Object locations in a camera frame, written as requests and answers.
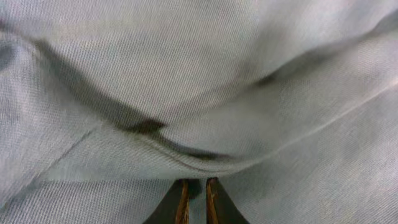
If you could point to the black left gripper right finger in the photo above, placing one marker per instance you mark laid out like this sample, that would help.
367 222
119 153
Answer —
220 208

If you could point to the blue polo shirt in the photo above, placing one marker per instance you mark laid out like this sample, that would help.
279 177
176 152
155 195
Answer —
291 104

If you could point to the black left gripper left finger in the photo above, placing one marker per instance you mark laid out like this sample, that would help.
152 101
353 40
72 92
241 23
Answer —
174 207

